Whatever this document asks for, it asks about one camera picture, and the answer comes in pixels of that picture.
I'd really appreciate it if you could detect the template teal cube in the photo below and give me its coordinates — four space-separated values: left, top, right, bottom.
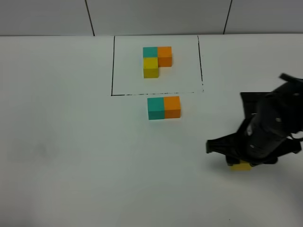
143 47 158 58

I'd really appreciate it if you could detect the template orange cube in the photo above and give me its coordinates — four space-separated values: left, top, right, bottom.
158 46 172 67

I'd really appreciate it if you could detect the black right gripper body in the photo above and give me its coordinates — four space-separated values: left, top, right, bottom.
225 117 302 166

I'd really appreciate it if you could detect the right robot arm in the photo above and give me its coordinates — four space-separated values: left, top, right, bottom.
226 73 303 167

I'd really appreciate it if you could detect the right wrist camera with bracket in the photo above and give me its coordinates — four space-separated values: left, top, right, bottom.
206 92 269 158

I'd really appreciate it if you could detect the template yellow cube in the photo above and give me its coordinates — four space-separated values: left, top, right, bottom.
143 57 159 79

